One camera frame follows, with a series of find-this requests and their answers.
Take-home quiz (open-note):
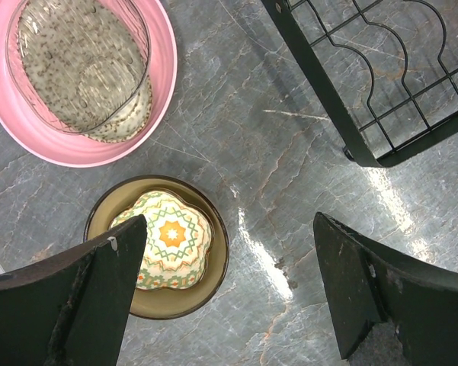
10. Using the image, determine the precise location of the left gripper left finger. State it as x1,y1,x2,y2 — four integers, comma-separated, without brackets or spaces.
0,215,146,365

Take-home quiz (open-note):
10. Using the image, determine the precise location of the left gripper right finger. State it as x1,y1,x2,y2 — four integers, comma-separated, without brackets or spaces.
313,212,458,365

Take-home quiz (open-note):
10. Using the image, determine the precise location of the pink patterned bowl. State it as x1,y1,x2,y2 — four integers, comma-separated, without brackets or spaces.
83,175,229,320

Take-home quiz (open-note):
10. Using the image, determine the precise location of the small green patterned bowl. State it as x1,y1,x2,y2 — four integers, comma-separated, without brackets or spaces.
110,188,214,291

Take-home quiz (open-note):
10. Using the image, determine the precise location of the pink plate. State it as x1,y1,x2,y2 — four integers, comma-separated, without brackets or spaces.
0,1,178,168

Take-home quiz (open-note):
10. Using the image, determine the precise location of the speckled cream plate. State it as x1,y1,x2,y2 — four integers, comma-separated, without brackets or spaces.
14,0,154,144

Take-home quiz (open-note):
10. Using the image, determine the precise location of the grey glass plate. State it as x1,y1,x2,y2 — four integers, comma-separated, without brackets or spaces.
5,0,152,136

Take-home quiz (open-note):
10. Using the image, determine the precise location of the black wire dish rack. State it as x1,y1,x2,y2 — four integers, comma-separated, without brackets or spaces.
264,1,458,168

